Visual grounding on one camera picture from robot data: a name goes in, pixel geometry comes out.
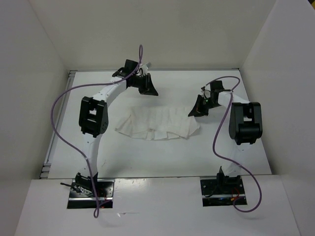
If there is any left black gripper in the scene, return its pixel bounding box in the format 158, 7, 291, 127
131, 73, 158, 96

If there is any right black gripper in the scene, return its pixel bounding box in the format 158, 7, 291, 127
189, 94, 220, 118

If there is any white pleated skirt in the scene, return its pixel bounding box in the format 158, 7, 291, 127
115, 106, 200, 141

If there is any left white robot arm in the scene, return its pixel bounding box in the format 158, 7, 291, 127
75, 59, 158, 197

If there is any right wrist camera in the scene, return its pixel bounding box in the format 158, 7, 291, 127
201, 86, 211, 99

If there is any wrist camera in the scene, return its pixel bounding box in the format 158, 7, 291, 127
141, 62, 152, 71
201, 86, 211, 99

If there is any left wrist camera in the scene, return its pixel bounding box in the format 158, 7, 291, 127
141, 62, 152, 71

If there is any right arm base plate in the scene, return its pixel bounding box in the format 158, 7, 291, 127
200, 176, 247, 207

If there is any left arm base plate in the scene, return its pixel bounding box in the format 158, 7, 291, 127
67, 179, 115, 209

